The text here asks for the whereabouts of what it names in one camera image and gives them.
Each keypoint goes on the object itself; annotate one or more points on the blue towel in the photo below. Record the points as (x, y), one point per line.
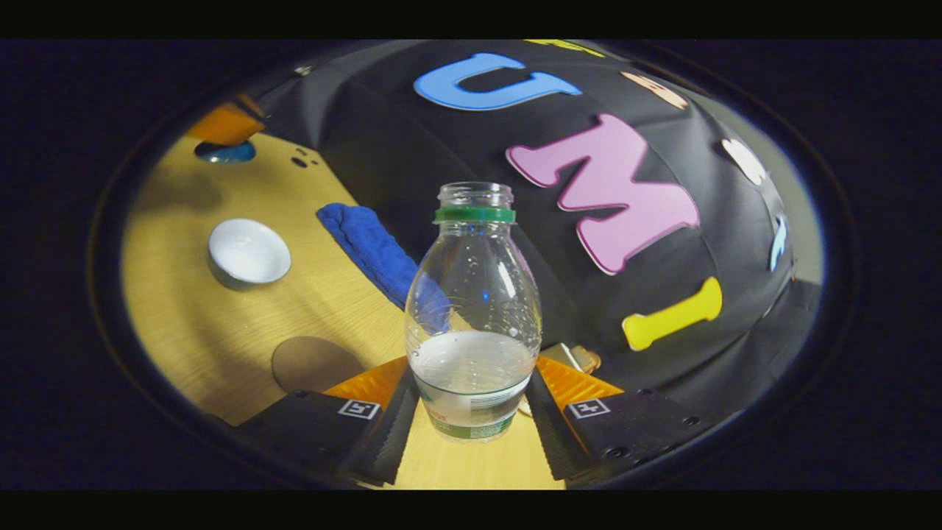
(368, 246)

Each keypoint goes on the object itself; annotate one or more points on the white teacup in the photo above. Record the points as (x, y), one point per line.
(249, 254)

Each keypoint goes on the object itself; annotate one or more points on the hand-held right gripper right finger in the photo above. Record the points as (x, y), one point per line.
(548, 427)

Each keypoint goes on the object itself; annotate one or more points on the brown toast slice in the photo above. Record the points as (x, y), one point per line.
(587, 359)

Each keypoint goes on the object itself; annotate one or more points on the clear plastic water bottle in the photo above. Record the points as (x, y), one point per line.
(471, 294)

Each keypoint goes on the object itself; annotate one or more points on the white toaster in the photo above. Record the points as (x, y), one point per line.
(557, 355)

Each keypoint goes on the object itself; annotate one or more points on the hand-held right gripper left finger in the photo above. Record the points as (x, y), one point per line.
(383, 434)

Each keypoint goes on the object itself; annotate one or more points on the black backdrop cloth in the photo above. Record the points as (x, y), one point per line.
(456, 147)

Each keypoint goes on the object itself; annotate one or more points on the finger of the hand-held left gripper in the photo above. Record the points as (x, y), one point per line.
(221, 124)

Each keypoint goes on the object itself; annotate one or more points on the round brown coaster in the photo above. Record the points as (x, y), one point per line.
(313, 364)

